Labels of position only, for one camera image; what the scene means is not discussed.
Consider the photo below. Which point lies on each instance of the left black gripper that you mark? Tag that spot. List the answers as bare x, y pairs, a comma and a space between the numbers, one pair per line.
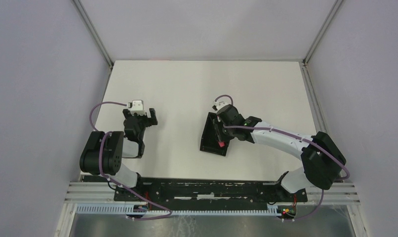
149, 121

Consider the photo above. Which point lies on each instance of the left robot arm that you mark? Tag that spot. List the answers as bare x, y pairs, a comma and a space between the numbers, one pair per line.
103, 155

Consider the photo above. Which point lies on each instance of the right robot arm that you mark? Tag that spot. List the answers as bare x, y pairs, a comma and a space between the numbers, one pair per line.
322, 161

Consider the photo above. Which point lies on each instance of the black plastic bin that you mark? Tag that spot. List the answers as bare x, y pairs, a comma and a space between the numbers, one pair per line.
209, 139

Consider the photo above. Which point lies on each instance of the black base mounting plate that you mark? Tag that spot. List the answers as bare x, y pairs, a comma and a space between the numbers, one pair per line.
163, 191

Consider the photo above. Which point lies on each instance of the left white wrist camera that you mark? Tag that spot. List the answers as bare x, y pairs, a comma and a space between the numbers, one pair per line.
136, 108

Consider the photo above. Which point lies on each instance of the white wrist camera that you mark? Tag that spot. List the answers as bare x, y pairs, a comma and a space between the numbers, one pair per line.
136, 108
219, 105

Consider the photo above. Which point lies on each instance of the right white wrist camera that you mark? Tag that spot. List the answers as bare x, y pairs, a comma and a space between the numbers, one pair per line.
219, 105

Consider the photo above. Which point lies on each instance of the white slotted cable duct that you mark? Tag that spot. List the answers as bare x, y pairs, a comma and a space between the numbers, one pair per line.
132, 209

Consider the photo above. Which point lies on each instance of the aluminium frame rail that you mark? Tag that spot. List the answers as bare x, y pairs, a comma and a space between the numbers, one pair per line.
99, 192

